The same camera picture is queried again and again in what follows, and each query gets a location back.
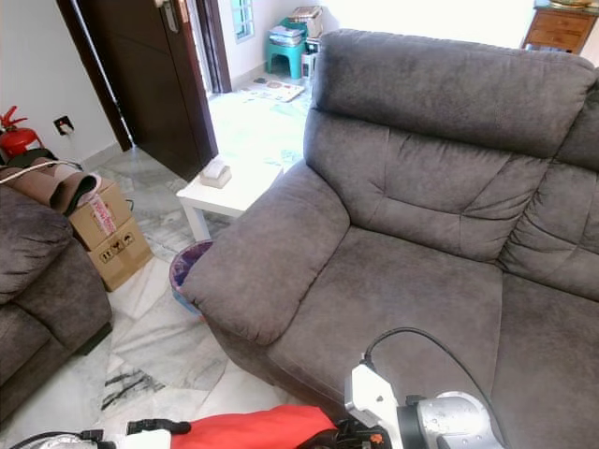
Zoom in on red pillow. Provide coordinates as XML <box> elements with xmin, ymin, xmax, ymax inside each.
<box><xmin>170</xmin><ymin>404</ymin><xmax>338</xmax><ymax>449</ymax></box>

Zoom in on dark grey fabric sofa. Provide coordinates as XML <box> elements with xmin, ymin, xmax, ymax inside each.
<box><xmin>180</xmin><ymin>28</ymin><xmax>599</xmax><ymax>449</ymax></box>

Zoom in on grey fabric armchair sofa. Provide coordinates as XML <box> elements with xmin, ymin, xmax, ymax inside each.
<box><xmin>0</xmin><ymin>185</ymin><xmax>113</xmax><ymax>422</ymax></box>

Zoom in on patterned floor mat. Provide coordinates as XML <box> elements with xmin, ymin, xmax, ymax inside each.
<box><xmin>241</xmin><ymin>80</ymin><xmax>306</xmax><ymax>103</ymax></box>

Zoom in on purple and blue basket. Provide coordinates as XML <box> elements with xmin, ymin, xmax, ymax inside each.
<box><xmin>169</xmin><ymin>239</ymin><xmax>214</xmax><ymax>314</ymax></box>

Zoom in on cardboard box with black symbols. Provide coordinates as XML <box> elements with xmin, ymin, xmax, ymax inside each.
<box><xmin>87</xmin><ymin>217</ymin><xmax>153</xmax><ymax>291</ymax></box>

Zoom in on cardboard box with red tape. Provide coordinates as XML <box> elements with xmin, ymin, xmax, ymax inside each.
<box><xmin>67</xmin><ymin>178</ymin><xmax>132</xmax><ymax>251</ymax></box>

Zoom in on white side table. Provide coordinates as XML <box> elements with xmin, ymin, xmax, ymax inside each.
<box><xmin>176</xmin><ymin>159</ymin><xmax>282</xmax><ymax>242</ymax></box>

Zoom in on beige tissue box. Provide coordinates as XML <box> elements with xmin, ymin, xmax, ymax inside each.
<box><xmin>199</xmin><ymin>157</ymin><xmax>232</xmax><ymax>189</ymax></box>

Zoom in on rolled brown mat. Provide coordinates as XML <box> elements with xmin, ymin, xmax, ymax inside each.
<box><xmin>2</xmin><ymin>159</ymin><xmax>101</xmax><ymax>214</ymax></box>

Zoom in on red fire extinguisher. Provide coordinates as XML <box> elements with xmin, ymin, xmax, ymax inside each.
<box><xmin>0</xmin><ymin>106</ymin><xmax>41</xmax><ymax>158</ymax></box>

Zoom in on dark wooden door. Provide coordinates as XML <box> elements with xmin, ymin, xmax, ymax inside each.
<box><xmin>56</xmin><ymin>0</ymin><xmax>218</xmax><ymax>181</ymax></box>

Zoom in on green plastic stool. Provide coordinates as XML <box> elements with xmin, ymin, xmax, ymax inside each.
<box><xmin>266</xmin><ymin>26</ymin><xmax>306</xmax><ymax>80</ymax></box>

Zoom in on white paper stack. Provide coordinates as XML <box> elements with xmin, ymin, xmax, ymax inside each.
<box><xmin>270</xmin><ymin>25</ymin><xmax>306</xmax><ymax>48</ymax></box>

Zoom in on glass louvre window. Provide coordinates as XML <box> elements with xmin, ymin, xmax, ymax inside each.
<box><xmin>231</xmin><ymin>0</ymin><xmax>256</xmax><ymax>41</ymax></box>

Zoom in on brown wooden cabinet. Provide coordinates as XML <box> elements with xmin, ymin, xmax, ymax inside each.
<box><xmin>521</xmin><ymin>5</ymin><xmax>598</xmax><ymax>54</ymax></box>

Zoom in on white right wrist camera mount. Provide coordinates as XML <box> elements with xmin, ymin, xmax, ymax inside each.
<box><xmin>344</xmin><ymin>363</ymin><xmax>409</xmax><ymax>442</ymax></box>

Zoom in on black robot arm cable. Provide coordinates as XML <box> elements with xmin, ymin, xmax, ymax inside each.
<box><xmin>362</xmin><ymin>327</ymin><xmax>506</xmax><ymax>441</ymax></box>

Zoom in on white cable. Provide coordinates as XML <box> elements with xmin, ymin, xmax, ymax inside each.
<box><xmin>0</xmin><ymin>160</ymin><xmax>80</xmax><ymax>183</ymax></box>

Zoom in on silver door handle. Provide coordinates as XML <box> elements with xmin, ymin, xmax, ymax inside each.
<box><xmin>157</xmin><ymin>0</ymin><xmax>183</xmax><ymax>34</ymax></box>

